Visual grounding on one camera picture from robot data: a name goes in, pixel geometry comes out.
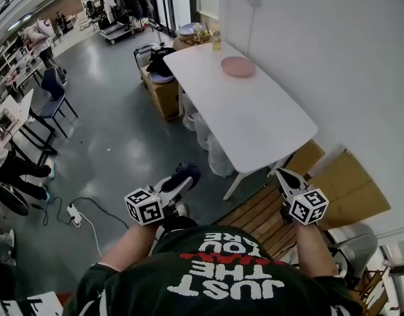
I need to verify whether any closed cardboard box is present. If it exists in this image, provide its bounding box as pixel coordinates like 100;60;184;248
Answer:
141;65;182;122

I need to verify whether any white cable conduit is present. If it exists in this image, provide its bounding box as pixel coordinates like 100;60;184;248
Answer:
247;7;256;51

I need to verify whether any silver suitcase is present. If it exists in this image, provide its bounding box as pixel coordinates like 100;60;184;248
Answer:
133;43;157;68

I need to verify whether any blue chair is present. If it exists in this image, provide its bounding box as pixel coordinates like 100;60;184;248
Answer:
30;66;78;138

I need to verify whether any person's left forearm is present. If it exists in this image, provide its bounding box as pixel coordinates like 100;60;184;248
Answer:
99;222;160;271

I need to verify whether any light blue plate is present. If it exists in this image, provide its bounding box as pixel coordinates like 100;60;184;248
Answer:
177;22;206;39
149;70;176;84

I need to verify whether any clear plastic bag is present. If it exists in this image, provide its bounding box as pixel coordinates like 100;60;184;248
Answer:
182;93;236;177

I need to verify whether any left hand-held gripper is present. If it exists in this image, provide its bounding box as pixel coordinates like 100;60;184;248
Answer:
124;176;193;226

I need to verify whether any white power strip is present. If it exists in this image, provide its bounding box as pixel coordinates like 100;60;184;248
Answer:
66;204;83;227

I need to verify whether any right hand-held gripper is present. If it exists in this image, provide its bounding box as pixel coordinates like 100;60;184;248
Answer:
275;169;330;226

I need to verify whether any dark green printed t-shirt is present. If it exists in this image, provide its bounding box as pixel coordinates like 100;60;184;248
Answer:
62;224;364;316

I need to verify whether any dark blue cloth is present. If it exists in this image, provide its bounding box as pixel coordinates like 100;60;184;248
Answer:
161;162;202;194

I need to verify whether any flat wheeled cart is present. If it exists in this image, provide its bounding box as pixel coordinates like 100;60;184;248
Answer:
99;21;137;45

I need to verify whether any black floor cable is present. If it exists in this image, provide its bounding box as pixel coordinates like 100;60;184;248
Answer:
42;196;130;230

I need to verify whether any white storage shelf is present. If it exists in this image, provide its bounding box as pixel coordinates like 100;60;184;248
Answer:
0;38;45;98

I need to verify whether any white desk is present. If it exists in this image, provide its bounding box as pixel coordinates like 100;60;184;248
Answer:
0;89;35;144

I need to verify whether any white table leg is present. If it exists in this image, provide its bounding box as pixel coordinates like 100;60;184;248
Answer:
223;171;252;201

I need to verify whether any grey shell chair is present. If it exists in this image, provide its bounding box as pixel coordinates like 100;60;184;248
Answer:
330;222;379;286

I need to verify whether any wooden slatted bench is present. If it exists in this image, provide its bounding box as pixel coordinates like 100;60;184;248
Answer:
218;176;308;259

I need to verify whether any big pink plate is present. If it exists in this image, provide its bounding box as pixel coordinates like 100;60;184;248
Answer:
220;56;257;78

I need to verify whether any person's right forearm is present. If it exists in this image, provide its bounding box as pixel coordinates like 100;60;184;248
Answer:
295;222;340;278

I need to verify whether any black bag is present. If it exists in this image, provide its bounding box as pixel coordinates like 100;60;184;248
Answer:
145;47;176;77

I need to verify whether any flat cardboard box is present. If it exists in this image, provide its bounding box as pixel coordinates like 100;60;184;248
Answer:
307;148;392;232
287;139;326;177

